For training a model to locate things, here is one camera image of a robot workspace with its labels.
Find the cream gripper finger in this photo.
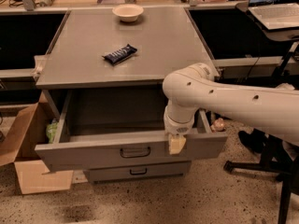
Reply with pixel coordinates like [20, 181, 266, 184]
[168, 134, 186, 155]

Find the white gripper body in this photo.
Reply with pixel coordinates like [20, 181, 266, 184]
[164, 105, 195, 135]

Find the grey top drawer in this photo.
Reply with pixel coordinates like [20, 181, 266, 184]
[36, 86, 227, 172]

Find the grey drawer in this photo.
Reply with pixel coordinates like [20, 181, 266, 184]
[36, 86, 227, 172]
[84, 161, 192, 183]

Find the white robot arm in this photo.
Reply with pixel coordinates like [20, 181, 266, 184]
[163, 63, 299, 146]

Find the grey bottom drawer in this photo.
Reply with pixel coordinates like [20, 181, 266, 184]
[84, 161, 192, 183]

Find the grey drawer cabinet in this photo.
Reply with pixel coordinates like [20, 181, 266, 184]
[35, 6, 221, 184]

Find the clear plastic bottle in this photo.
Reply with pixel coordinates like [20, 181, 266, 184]
[210, 118, 225, 132]

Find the dark blue snack bar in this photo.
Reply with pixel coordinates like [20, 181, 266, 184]
[104, 44, 137, 65]

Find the white bowl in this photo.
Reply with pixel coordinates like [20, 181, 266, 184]
[112, 4, 144, 22]

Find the green chip bag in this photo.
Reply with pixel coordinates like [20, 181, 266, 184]
[46, 119, 58, 144]

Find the cardboard box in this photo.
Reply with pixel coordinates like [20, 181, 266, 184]
[0, 95, 73, 194]

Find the laptop computer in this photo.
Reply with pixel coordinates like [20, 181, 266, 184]
[249, 0, 299, 30]

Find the black cable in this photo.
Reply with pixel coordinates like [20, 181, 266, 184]
[239, 56, 261, 82]

